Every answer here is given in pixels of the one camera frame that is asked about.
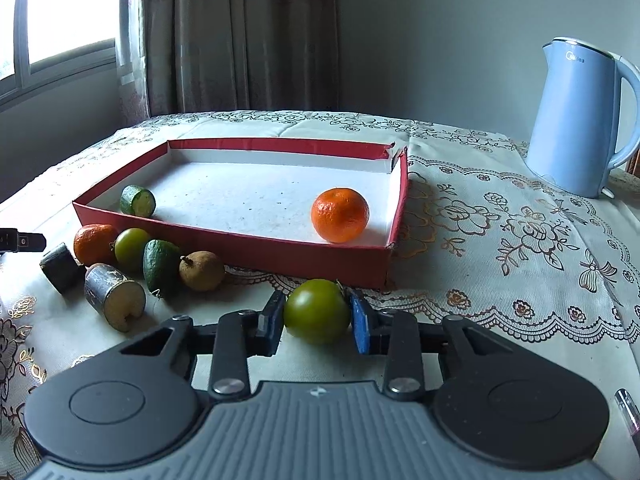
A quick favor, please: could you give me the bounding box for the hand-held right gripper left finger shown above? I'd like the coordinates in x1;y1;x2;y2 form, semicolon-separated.
117;290;287;402

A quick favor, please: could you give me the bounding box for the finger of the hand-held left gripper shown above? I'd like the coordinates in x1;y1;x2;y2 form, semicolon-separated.
0;229;47;254

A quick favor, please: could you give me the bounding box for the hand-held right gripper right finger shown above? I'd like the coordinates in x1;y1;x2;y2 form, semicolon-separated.
348;287;506;403

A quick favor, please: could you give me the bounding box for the short dark sugarcane piece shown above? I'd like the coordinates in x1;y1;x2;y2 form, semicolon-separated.
40;242;87;295

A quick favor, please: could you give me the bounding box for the large green tomato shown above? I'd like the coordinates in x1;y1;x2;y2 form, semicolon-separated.
283;279;352;345

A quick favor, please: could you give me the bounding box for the small orange mandarin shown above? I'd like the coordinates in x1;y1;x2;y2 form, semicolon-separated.
73;223;121;267

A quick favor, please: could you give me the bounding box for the red cardboard box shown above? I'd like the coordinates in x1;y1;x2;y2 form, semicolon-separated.
72;137;410;292

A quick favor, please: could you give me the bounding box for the brown longan fruit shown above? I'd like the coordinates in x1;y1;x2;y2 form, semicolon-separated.
179;251;226;292

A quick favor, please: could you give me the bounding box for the sugarcane piece with notched end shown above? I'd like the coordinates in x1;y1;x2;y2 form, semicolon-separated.
84;262;147;333

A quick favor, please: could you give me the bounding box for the small round green fruit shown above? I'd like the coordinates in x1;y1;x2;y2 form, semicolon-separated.
114;228;152;274

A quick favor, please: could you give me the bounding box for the large orange mandarin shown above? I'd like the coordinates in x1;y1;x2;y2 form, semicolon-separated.
311;187;370;245

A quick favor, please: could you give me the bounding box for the green cucumber piece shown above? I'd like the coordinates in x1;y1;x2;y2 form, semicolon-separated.
120;185;157;219

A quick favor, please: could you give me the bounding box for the oval dark green fruit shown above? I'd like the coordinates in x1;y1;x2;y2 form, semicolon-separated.
142;239;183;301

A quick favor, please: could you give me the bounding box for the floral embroidered tablecloth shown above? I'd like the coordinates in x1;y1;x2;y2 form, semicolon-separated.
0;109;640;480

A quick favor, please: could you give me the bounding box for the window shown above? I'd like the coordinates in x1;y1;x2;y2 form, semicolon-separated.
0;0;121;111

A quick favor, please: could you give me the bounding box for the clear pen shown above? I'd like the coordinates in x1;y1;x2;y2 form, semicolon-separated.
614;388;640;456

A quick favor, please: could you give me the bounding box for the grey patterned curtain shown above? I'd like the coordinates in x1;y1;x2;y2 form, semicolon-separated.
117;0;343;123

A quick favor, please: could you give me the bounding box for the light blue electric kettle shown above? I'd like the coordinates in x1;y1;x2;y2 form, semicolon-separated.
525;36;640;199

